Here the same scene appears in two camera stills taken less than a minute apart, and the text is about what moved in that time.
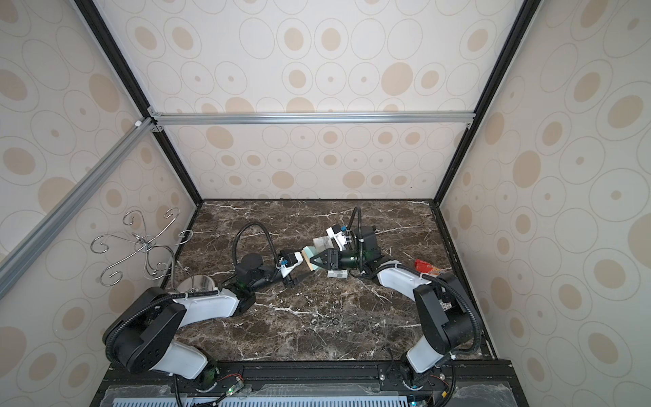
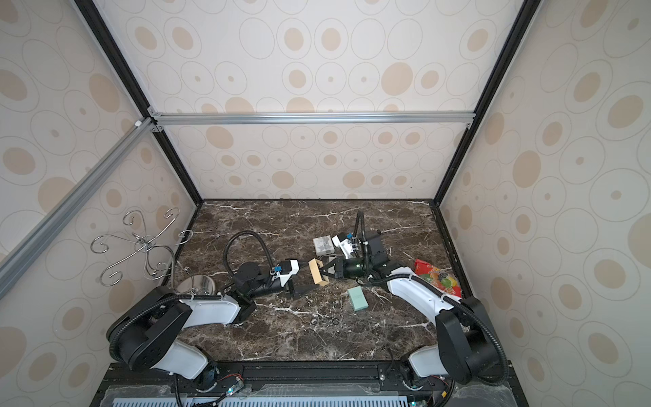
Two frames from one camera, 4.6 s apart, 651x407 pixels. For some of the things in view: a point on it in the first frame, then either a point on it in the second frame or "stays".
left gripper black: (297, 280) to (298, 292)
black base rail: (465, 383) stays
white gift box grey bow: (322, 243) stays
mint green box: (308, 252) to (358, 298)
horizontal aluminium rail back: (345, 117) stays
